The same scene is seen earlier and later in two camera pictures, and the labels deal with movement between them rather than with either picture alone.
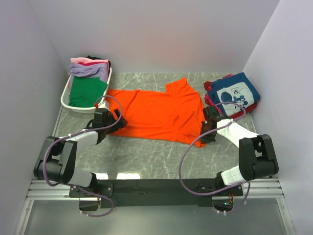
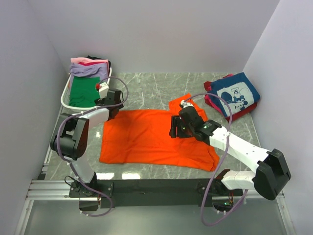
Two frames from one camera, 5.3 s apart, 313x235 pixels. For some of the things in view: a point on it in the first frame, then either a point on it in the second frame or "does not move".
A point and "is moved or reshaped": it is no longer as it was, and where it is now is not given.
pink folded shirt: [208, 100] does not move
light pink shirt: [84, 60] does not move
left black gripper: [120, 124] → [100, 101]
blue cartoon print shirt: [237, 88] does not move
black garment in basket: [95, 58] does not move
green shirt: [86, 91] does not move
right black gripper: [208, 140] → [176, 121]
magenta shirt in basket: [87, 64] does not move
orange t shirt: [176, 114] is moved or reshaped
